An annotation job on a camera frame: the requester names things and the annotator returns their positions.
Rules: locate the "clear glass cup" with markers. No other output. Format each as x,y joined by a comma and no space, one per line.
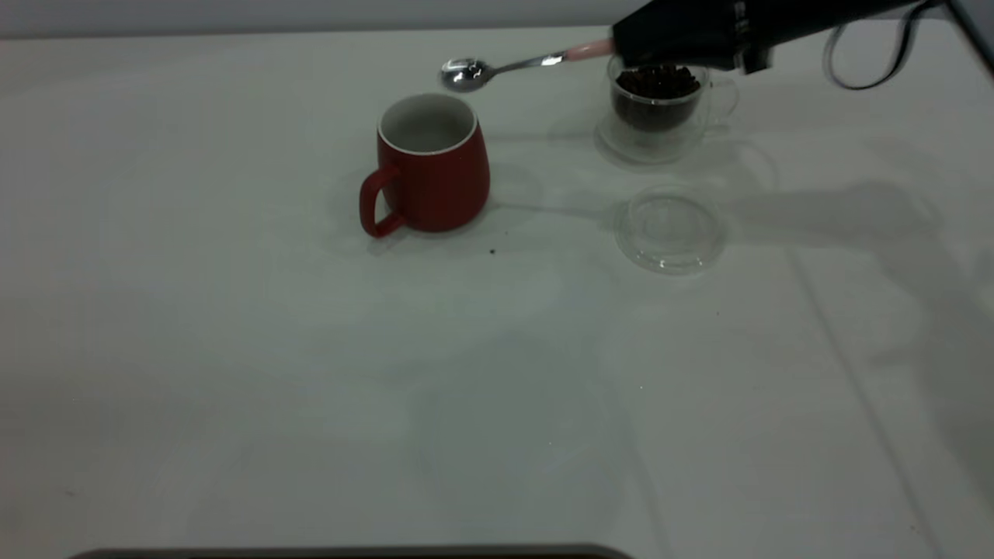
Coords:
718,101

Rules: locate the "dark coffee beans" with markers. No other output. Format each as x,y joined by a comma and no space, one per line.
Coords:
656,97

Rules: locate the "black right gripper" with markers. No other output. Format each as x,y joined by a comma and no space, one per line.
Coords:
800,23

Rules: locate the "clear round glass dish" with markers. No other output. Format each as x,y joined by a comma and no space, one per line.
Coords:
672,233

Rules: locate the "clear glass saucer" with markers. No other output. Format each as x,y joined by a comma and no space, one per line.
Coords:
621,151

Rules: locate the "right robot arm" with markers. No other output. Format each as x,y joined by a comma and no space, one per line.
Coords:
977,35

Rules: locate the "red ceramic mug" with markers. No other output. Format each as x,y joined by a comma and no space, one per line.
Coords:
439,190

